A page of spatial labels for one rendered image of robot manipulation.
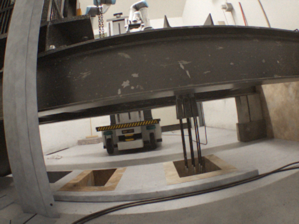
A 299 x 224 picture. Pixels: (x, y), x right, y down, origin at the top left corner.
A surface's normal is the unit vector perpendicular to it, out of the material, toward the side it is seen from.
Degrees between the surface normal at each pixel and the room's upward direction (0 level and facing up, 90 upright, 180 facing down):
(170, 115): 90
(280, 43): 90
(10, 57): 90
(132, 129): 90
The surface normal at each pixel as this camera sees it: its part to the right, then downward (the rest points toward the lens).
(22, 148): 0.17, -0.07
